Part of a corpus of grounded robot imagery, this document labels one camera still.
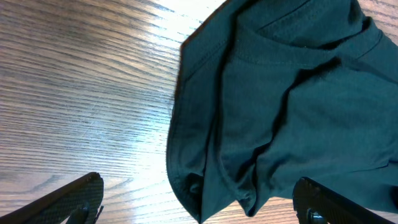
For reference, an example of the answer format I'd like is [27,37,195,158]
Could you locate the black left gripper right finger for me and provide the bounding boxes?
[293,177,393,224]

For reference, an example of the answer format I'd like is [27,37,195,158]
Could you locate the black t-shirt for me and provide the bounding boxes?
[167,0,397,223]

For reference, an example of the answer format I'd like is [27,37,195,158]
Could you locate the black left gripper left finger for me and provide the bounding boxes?
[1,172,104,224]

